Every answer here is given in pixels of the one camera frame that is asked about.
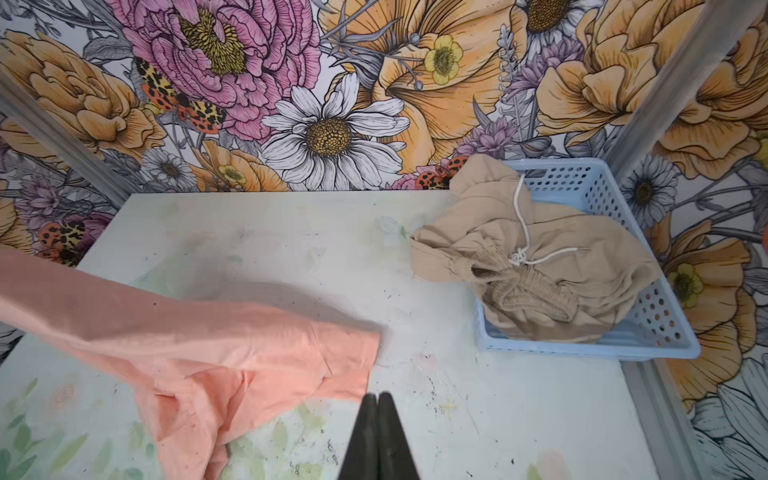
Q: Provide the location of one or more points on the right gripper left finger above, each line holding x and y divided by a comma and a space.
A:
361, 458

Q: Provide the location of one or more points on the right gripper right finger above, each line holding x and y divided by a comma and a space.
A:
395, 460

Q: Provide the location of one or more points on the peach graphic t-shirt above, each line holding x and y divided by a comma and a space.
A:
203, 373

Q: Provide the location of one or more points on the light blue plastic basket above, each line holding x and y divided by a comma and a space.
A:
654, 328

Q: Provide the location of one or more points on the beige drawstring shorts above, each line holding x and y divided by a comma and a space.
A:
542, 271

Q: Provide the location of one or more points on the left aluminium corner post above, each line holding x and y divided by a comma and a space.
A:
40, 125

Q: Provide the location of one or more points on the aluminium corner post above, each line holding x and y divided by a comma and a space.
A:
40, 125
709, 105

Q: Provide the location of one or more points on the right aluminium corner post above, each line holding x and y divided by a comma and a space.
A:
709, 105

